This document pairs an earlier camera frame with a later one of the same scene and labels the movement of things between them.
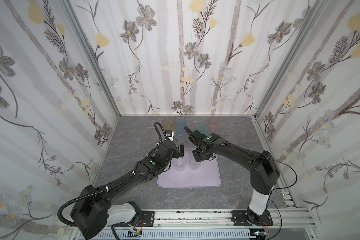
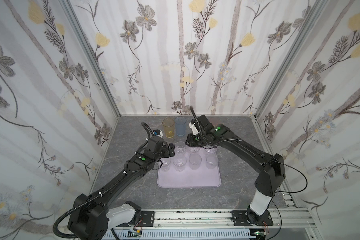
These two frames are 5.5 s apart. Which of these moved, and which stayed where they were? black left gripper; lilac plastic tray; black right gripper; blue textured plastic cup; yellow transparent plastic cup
Moved: black right gripper; black left gripper
Stayed: blue textured plastic cup; yellow transparent plastic cup; lilac plastic tray
